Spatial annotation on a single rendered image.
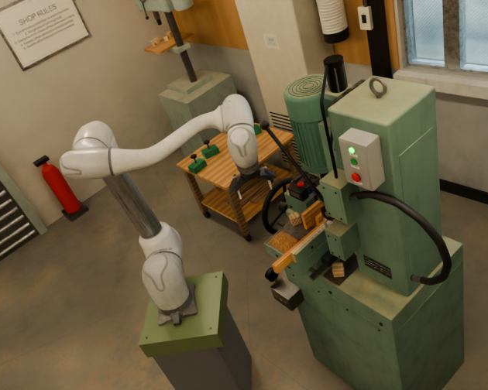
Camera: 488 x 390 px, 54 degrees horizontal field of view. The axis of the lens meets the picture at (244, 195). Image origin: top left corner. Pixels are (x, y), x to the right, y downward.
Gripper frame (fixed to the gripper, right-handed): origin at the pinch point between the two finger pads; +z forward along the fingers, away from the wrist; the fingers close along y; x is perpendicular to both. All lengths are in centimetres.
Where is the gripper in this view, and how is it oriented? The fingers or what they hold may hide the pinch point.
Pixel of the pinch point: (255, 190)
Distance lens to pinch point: 202.6
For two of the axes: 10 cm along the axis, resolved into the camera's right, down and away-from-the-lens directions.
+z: 1.5, 4.6, 8.7
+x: -2.6, -8.3, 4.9
